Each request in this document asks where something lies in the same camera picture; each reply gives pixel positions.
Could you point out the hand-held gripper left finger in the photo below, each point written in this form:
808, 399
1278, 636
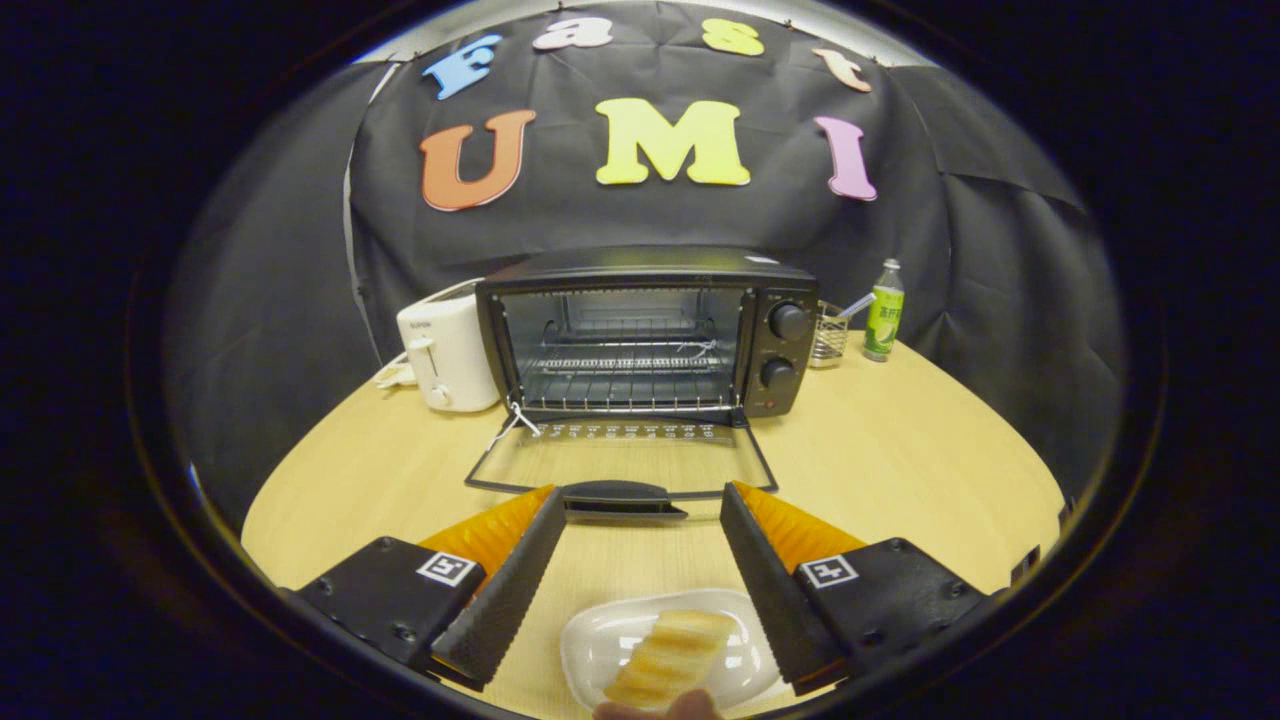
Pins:
510, 600

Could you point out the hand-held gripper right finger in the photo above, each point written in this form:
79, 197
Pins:
775, 600

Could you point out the golden ridged bread roll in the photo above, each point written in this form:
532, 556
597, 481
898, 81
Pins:
670, 655

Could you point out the black toaster oven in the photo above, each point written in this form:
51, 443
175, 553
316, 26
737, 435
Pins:
640, 262

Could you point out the white slot toaster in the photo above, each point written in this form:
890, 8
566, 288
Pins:
450, 350

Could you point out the white plastic plate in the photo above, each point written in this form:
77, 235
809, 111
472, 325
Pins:
600, 640

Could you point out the green drink bottle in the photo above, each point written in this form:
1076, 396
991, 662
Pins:
884, 320

